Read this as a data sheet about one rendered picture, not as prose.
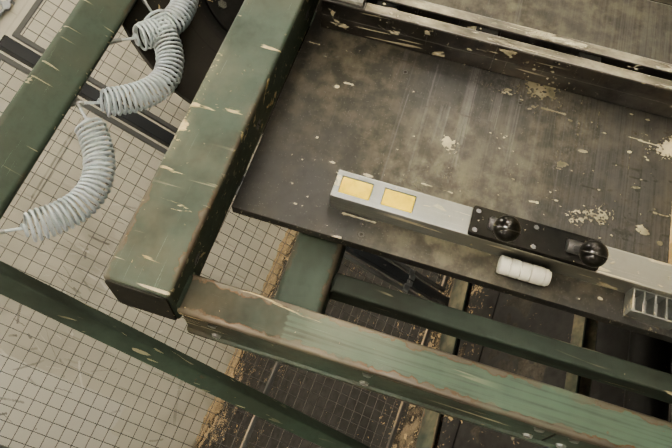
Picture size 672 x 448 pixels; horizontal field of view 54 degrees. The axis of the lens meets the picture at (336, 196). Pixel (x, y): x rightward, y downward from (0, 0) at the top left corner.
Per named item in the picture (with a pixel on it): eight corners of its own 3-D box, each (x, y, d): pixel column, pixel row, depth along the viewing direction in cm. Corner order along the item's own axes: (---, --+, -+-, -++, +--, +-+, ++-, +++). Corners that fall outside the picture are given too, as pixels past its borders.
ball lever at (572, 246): (581, 262, 101) (607, 272, 87) (556, 255, 101) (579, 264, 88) (588, 238, 101) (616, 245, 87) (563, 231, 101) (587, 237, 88)
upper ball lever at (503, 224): (504, 240, 102) (518, 247, 89) (480, 233, 102) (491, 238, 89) (511, 216, 102) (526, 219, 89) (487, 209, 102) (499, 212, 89)
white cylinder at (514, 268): (494, 275, 102) (544, 290, 102) (499, 268, 100) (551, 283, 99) (497, 259, 104) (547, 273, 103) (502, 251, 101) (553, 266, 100)
